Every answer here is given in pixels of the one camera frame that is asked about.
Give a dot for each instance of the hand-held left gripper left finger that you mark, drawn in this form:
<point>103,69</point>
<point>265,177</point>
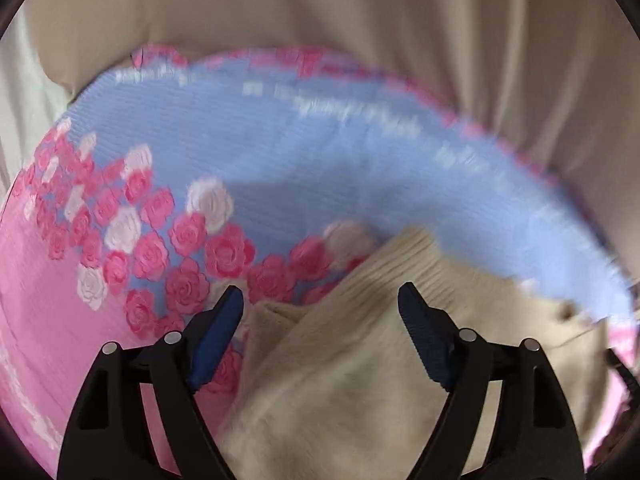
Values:
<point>218,335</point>

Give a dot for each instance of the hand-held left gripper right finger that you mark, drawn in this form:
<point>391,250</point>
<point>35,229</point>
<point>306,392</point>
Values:
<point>425,335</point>

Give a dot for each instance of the cream knit sweater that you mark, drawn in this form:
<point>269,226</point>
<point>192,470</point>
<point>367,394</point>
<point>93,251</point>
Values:
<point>325,385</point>

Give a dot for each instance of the pink blue rose printed blanket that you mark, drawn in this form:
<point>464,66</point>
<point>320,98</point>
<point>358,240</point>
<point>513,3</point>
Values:
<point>280,160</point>

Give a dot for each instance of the beige curtain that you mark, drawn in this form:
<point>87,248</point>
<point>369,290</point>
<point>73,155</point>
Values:
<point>380,20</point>

